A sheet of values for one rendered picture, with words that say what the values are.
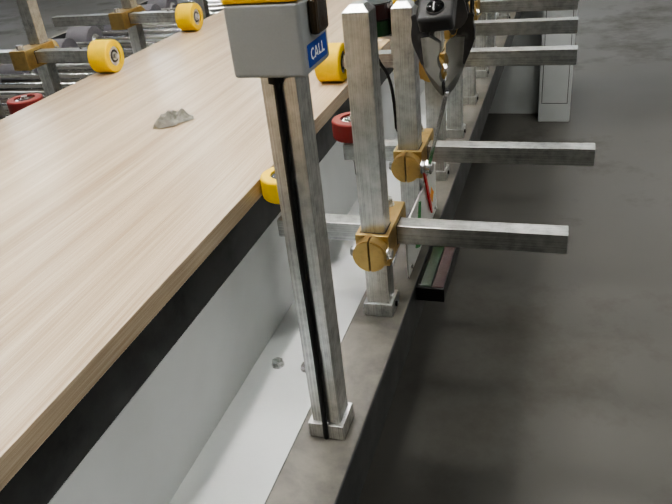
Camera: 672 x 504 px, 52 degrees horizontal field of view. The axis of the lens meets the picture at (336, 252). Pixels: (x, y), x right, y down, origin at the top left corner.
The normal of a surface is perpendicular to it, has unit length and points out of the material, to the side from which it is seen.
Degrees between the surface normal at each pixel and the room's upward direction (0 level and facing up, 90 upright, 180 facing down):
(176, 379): 90
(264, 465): 0
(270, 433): 0
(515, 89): 90
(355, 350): 0
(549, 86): 90
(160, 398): 90
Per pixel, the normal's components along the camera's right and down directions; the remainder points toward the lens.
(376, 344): -0.10, -0.86
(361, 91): -0.30, 0.50
